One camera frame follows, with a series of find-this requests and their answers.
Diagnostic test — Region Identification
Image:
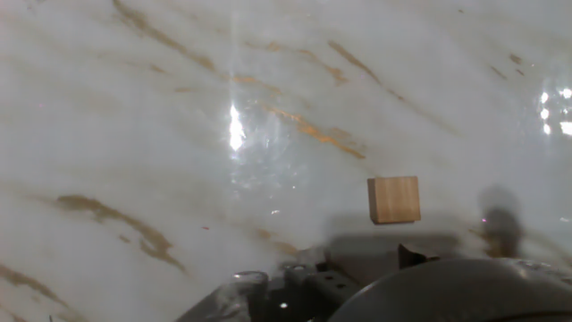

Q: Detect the marble pattern table sheet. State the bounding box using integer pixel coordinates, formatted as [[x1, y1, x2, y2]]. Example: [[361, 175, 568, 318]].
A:
[[0, 0, 572, 322]]

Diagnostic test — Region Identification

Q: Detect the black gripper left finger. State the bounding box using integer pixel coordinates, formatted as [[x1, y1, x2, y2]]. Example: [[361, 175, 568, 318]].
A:
[[281, 263, 363, 322]]

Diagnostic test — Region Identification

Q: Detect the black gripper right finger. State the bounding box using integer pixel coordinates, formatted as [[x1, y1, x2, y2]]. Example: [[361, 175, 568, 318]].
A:
[[397, 243, 442, 270]]

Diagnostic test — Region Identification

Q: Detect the crinkled clear plastic wrap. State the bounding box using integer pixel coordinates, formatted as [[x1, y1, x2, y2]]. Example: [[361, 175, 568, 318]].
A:
[[207, 270, 269, 322]]

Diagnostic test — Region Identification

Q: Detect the small wooden cube block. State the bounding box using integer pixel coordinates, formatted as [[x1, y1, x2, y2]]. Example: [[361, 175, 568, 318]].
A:
[[367, 175, 422, 225]]

